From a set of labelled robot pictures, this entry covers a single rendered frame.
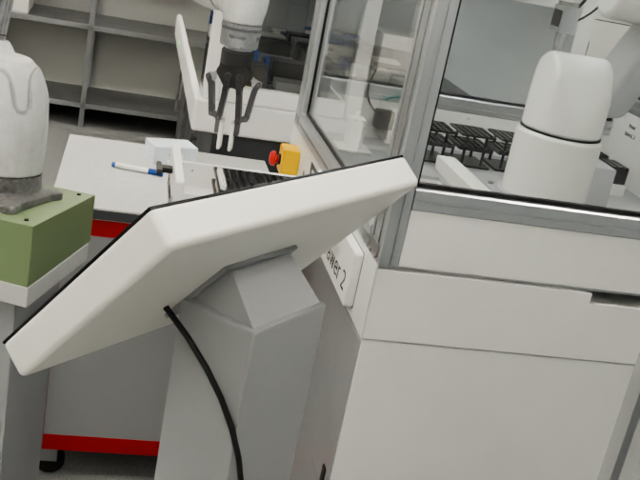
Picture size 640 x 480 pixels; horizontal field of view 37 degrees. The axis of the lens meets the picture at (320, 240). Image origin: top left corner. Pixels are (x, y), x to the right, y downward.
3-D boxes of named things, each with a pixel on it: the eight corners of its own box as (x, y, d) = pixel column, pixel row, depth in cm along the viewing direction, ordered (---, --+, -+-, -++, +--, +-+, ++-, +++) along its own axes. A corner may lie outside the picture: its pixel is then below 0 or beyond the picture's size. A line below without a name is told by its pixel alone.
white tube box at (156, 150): (152, 164, 262) (155, 146, 260) (143, 154, 269) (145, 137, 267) (195, 166, 268) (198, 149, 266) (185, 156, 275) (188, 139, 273)
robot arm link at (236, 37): (258, 29, 207) (254, 55, 209) (265, 24, 216) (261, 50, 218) (218, 21, 208) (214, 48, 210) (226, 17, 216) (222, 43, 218)
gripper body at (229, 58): (216, 46, 210) (211, 87, 213) (254, 53, 210) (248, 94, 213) (223, 42, 217) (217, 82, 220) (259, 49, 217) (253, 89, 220)
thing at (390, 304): (360, 338, 170) (376, 264, 165) (284, 172, 264) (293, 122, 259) (810, 381, 191) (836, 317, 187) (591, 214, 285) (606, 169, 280)
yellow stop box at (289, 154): (277, 175, 245) (282, 149, 243) (273, 168, 252) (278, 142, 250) (296, 178, 246) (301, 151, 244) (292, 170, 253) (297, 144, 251)
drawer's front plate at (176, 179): (169, 229, 199) (175, 179, 196) (166, 187, 226) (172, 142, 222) (177, 230, 200) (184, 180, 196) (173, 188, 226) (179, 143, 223)
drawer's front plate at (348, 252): (343, 307, 177) (354, 252, 174) (317, 250, 204) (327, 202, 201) (352, 308, 178) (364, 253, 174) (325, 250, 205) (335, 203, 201)
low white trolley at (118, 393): (21, 480, 243) (49, 202, 218) (45, 364, 300) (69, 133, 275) (244, 492, 256) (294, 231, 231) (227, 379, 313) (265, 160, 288)
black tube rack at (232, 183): (214, 217, 206) (218, 189, 204) (210, 192, 222) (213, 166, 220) (312, 230, 211) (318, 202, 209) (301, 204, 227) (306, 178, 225)
